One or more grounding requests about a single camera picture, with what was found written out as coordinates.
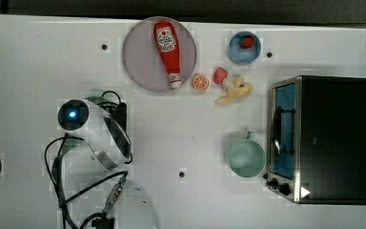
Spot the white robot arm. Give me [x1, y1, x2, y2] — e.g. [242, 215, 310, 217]
[53, 99, 160, 229]

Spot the orange slice toy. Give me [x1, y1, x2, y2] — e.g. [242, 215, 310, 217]
[193, 74, 209, 91]

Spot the red plush strawberry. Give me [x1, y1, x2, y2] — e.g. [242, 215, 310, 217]
[213, 68, 228, 84]

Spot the yellow plush banana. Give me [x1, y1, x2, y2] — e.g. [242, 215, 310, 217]
[215, 75, 254, 105]

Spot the grey round plate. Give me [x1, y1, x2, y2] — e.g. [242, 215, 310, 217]
[122, 16, 196, 93]

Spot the mint green cup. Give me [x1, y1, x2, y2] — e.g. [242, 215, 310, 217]
[226, 131, 266, 177]

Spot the blue bowl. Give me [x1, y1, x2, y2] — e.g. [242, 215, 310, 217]
[228, 31, 261, 65]

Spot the red plush ketchup bottle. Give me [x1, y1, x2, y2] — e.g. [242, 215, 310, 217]
[153, 20, 182, 89]

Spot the small red toy in bowl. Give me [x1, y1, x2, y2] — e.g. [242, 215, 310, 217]
[239, 35, 255, 50]

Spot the black toaster oven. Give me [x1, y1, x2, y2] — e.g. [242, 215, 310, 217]
[263, 75, 366, 205]

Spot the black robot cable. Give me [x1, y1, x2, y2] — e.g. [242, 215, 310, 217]
[43, 90, 133, 229]

